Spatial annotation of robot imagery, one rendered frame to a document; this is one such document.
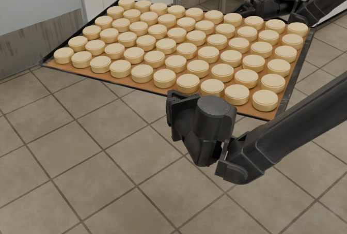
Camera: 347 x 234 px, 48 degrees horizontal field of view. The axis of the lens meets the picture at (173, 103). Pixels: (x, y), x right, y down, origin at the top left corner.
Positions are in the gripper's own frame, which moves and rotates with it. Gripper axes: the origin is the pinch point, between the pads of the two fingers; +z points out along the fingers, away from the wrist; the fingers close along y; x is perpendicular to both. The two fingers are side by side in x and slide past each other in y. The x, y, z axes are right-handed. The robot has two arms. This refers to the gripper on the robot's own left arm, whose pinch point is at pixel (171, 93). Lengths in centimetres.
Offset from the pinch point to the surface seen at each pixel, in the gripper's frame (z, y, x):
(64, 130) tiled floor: 106, 93, -30
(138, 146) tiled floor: 80, 96, 5
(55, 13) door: 179, 59, -19
